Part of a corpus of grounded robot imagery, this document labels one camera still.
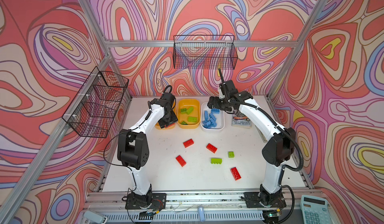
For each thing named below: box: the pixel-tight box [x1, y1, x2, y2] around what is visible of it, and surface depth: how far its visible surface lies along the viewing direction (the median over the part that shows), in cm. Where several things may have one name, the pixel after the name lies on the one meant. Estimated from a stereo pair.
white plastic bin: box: [200, 101, 226, 132], surface depth 106 cm
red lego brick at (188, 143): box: [183, 138, 195, 148], surface depth 95 cm
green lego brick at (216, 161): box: [210, 158, 223, 165], surface depth 88 cm
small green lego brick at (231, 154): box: [228, 151, 235, 158], surface depth 90 cm
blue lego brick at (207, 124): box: [202, 120, 214, 129], surface depth 101 cm
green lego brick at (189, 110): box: [185, 106, 194, 115], surface depth 110 cm
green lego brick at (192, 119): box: [187, 116, 198, 123], surface depth 106 cm
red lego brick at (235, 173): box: [230, 167, 242, 181], surface depth 82 cm
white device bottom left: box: [84, 210, 108, 224], surface depth 69 cm
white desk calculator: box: [300, 195, 333, 224], surface depth 70 cm
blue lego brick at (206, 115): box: [204, 110, 209, 121], surface depth 109 cm
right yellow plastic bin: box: [177, 98, 201, 129], surface depth 109 cm
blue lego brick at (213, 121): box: [210, 116, 217, 128], surface depth 103 cm
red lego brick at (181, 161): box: [175, 155, 187, 167], surface depth 88 cm
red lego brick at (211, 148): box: [206, 143, 218, 154], surface depth 93 cm
